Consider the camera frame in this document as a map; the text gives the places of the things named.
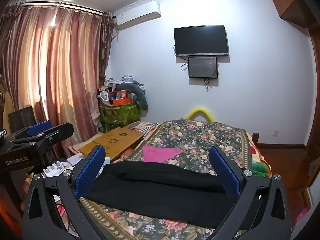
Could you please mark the white air conditioner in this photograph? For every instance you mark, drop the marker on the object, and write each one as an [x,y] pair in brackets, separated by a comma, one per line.
[140,13]

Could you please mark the colourful fleece blanket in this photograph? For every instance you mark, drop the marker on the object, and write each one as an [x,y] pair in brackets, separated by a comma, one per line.
[260,162]

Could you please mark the striped cloth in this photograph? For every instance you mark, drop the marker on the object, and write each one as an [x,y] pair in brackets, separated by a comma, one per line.
[146,127]

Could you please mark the black pants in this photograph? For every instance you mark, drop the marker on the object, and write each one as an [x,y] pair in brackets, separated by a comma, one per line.
[160,190]

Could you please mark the small black monitor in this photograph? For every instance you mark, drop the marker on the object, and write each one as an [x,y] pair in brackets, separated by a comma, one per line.
[202,67]

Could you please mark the wooden bed frame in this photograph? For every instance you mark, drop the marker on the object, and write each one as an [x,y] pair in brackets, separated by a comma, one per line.
[256,140]

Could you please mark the pink satin curtain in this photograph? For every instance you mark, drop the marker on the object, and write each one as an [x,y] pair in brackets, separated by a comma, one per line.
[62,67]

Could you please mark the pink cloth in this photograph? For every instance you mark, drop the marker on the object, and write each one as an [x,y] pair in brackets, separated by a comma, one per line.
[160,153]

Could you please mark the wooden lap desk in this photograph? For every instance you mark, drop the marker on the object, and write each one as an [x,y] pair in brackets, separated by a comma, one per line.
[117,137]

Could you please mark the curtain rail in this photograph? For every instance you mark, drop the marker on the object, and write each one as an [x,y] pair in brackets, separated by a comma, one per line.
[62,5]

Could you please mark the floral bedspread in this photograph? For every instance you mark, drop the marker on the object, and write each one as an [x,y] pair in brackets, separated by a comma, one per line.
[200,140]

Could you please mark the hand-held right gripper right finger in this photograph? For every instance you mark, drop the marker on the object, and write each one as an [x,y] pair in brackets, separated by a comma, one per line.
[225,172]

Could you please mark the white plastic packaging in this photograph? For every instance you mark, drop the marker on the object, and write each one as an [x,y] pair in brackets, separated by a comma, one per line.
[57,166]

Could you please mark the grey pillow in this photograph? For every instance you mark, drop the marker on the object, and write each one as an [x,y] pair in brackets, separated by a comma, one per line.
[140,96]

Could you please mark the green printed storage box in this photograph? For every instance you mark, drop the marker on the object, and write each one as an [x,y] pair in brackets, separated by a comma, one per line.
[120,115]

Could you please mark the white wall outlet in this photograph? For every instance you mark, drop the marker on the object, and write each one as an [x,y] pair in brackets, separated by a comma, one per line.
[275,133]

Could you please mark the pile of clothes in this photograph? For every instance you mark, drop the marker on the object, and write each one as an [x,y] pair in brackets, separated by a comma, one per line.
[117,81]

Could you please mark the black wall television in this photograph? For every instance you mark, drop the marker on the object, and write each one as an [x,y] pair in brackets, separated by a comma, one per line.
[201,40]

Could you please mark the wooden wall cabinet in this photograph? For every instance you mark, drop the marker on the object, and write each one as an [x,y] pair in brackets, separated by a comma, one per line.
[287,2]

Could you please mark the black chair back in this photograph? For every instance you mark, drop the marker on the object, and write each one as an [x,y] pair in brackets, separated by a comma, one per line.
[21,120]

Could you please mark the orange box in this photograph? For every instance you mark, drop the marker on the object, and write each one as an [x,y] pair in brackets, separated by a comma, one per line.
[122,102]

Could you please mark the yellow foam tube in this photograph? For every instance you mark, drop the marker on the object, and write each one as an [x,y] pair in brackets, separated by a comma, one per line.
[200,110]

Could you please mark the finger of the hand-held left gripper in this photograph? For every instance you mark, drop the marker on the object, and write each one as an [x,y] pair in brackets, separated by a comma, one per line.
[38,128]
[58,132]

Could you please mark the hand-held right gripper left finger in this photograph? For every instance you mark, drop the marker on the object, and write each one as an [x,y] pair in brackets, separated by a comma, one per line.
[90,172]

